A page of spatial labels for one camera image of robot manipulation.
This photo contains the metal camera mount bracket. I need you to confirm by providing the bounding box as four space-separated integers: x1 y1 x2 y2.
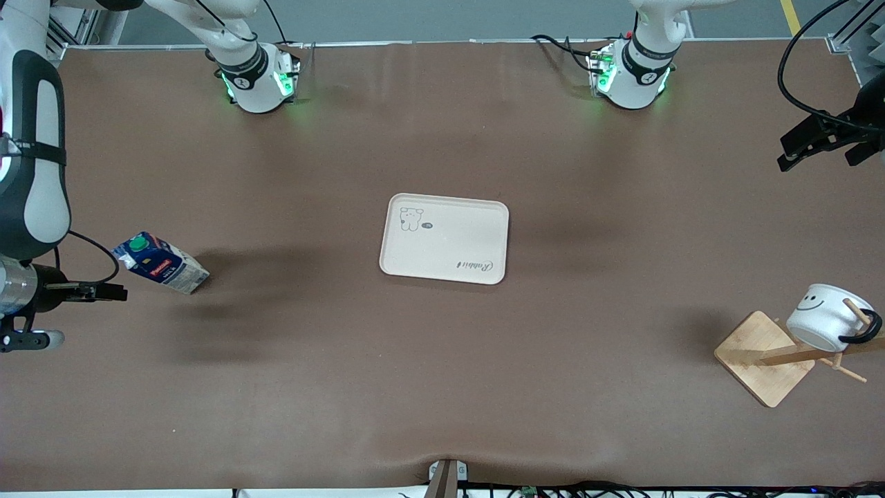
427 459 469 498

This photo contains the black base power cable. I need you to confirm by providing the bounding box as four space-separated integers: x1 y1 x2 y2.
530 33 611 74
257 0 306 66

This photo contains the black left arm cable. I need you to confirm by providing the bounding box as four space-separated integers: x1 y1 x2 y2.
777 0 866 129

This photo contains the white smiley cup black handle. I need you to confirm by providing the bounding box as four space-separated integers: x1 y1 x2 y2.
785 283 884 353

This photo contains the blue milk carton green cap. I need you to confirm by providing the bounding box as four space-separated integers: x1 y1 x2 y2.
112 232 211 296

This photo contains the cream plastic tray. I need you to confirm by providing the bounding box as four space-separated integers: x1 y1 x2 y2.
378 193 511 286

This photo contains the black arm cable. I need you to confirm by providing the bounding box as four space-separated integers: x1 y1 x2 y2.
54 230 120 285
777 0 866 129

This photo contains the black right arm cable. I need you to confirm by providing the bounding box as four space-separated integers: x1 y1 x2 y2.
54 230 120 285

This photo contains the wooden cup rack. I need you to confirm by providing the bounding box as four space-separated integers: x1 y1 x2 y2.
714 299 885 409

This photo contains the aluminium frame profile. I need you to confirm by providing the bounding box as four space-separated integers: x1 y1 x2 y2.
47 0 133 63
826 0 885 84

